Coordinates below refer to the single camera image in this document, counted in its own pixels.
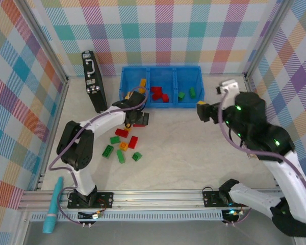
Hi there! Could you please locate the slotted grey cable duct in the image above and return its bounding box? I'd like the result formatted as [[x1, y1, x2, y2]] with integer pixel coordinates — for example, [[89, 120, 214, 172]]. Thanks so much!
[[30, 211, 224, 222]]

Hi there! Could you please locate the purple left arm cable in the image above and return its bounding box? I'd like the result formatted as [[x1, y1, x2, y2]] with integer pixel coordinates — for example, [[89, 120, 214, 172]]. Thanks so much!
[[48, 86, 149, 225]]

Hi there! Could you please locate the blue plastic bin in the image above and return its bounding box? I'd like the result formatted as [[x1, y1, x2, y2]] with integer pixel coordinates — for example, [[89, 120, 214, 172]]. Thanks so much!
[[175, 66, 206, 109], [120, 66, 151, 110], [148, 66, 179, 109]]

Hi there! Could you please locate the black briefcase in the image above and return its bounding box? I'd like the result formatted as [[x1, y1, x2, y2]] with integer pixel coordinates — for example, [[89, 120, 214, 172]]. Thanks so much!
[[81, 50, 109, 114]]

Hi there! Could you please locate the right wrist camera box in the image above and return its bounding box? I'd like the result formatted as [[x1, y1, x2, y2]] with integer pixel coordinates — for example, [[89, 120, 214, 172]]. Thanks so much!
[[215, 79, 239, 103]]

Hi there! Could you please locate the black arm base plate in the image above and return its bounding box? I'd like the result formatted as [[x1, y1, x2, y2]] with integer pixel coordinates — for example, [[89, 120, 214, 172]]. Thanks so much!
[[67, 191, 115, 210], [202, 190, 250, 208]]

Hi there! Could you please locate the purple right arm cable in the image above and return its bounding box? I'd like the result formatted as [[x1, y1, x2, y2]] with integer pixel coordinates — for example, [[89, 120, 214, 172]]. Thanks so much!
[[218, 89, 306, 225]]

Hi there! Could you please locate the teal marker pen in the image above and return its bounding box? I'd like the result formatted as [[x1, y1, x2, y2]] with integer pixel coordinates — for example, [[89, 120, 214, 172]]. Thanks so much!
[[42, 176, 65, 234]]

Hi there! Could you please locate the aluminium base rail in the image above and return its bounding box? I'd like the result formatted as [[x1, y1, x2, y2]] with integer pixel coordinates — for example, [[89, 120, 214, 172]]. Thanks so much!
[[17, 190, 286, 212]]

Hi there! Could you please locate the aluminium corner post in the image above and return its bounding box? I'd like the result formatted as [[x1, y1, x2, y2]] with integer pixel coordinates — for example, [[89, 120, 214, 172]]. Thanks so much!
[[244, 0, 296, 79], [14, 0, 69, 82]]

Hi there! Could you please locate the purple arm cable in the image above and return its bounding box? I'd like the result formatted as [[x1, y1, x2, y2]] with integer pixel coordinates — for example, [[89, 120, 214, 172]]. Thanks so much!
[[218, 89, 306, 225], [48, 86, 149, 225]]

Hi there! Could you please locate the thin aluminium rear rail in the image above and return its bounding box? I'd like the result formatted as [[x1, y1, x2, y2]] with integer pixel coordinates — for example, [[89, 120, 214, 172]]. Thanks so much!
[[67, 73, 246, 78]]

